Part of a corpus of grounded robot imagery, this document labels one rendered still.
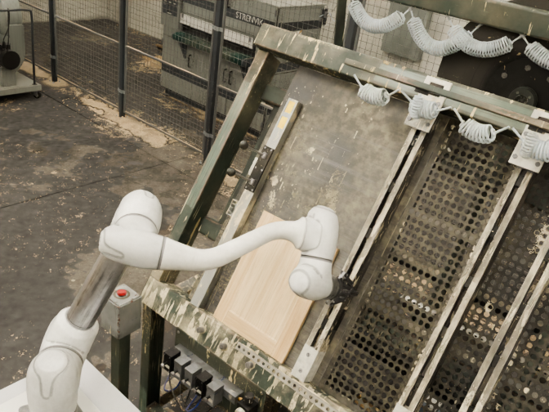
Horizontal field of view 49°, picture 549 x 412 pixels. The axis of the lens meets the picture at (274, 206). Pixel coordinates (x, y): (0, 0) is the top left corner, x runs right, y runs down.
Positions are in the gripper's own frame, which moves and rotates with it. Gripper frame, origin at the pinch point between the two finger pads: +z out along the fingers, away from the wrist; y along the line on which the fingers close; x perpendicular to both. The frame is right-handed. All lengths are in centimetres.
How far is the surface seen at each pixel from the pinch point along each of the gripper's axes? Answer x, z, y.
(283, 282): 29.7, 6.7, -10.8
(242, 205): 61, 4, 8
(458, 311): -35.9, 1.4, 11.5
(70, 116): 469, 228, -11
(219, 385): 31, -1, -57
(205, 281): 61, 4, -27
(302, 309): 16.9, 6.5, -15.8
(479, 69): 11, 46, 104
